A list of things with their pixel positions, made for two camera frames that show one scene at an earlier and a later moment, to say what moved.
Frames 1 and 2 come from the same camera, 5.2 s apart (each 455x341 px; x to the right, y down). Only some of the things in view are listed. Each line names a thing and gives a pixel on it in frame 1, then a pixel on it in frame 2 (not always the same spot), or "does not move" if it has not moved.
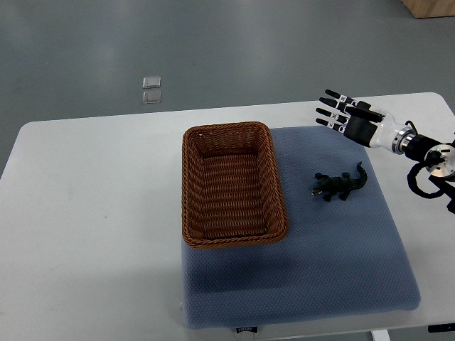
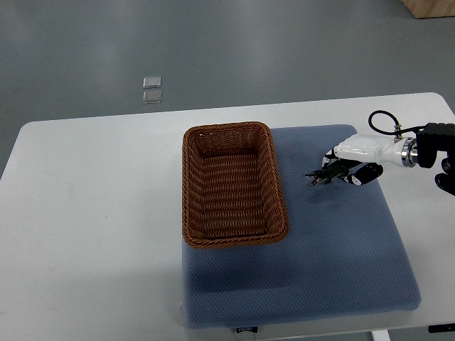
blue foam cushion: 338,257 does not move
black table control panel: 441,327 does not move
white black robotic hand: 366,123 → 371,150
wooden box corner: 426,8 does not move
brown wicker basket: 231,190 does not move
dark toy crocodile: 342,185 → 329,173
